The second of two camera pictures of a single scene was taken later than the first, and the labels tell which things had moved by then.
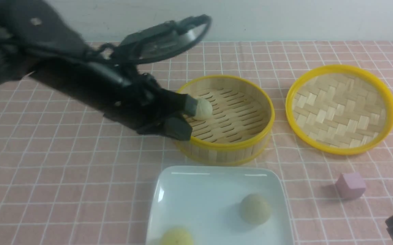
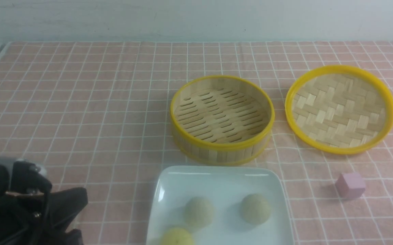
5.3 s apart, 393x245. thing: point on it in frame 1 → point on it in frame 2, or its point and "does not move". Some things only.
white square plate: [206, 200] does not move
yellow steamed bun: [176, 236] does not move
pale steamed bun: [204, 109] → [198, 212]
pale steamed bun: [255, 209] does not move
